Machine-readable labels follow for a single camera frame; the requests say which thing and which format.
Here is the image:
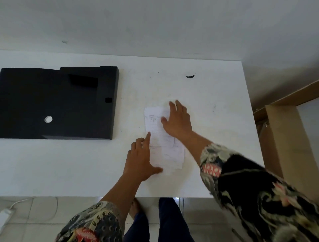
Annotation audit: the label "white cable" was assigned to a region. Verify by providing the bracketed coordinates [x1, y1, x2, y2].
[9, 197, 59, 223]

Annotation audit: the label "white power adapter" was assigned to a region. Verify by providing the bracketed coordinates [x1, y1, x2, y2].
[0, 209, 13, 233]

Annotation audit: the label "light wooden shelf unit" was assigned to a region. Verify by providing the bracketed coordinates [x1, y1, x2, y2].
[253, 80, 319, 203]

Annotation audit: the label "black foam packing panel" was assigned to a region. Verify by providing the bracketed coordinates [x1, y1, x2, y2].
[0, 66, 120, 141]

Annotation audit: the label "person's bare foot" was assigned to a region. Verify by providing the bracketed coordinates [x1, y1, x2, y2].
[128, 198, 143, 221]

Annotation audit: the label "person's right hand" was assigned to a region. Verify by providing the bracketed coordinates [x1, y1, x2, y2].
[161, 100, 194, 140]

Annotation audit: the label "white printed paper sheet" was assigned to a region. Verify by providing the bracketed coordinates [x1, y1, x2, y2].
[144, 106, 185, 175]

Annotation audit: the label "person's right forearm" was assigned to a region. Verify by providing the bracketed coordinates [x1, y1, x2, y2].
[178, 132, 213, 167]

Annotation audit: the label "person's left forearm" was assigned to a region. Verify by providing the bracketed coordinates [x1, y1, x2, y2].
[101, 173, 143, 218]

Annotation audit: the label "black patterned batik shirt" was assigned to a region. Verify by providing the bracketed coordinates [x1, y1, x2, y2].
[55, 142, 319, 242]

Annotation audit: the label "dark blue trousers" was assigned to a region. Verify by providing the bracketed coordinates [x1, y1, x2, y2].
[123, 197, 195, 242]

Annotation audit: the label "person's left hand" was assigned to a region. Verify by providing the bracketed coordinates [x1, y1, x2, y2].
[123, 132, 164, 182]

